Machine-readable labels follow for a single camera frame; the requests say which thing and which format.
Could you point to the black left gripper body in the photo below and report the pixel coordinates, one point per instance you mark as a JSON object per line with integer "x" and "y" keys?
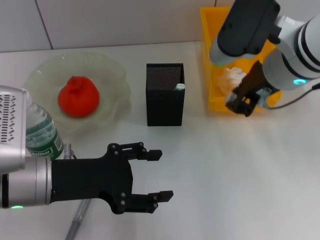
{"x": 92, "y": 180}

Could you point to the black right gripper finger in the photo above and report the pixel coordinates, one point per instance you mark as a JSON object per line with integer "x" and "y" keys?
{"x": 242, "y": 107}
{"x": 238, "y": 93}

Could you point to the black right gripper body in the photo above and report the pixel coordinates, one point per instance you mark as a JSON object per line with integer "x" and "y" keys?
{"x": 255, "y": 80}

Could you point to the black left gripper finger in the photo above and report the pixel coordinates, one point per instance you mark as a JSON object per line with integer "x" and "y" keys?
{"x": 165, "y": 196}
{"x": 155, "y": 155}

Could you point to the white paper ball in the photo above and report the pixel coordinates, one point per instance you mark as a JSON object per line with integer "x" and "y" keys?
{"x": 230, "y": 77}

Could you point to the grey pen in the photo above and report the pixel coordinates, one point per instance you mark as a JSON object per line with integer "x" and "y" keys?
{"x": 78, "y": 220}

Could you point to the green pen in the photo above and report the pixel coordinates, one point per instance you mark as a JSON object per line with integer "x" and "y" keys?
{"x": 179, "y": 87}

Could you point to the clear bottle with green label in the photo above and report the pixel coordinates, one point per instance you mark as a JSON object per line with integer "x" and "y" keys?
{"x": 42, "y": 132}

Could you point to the orange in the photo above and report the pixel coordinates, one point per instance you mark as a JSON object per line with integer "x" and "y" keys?
{"x": 78, "y": 100}

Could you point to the black mesh pen holder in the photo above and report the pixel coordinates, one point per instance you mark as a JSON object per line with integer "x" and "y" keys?
{"x": 163, "y": 107}

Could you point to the pale green glass fruit plate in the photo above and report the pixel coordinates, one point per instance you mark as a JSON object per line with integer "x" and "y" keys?
{"x": 112, "y": 75}

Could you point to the yellow plastic bin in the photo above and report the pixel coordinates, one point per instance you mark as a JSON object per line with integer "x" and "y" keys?
{"x": 215, "y": 82}

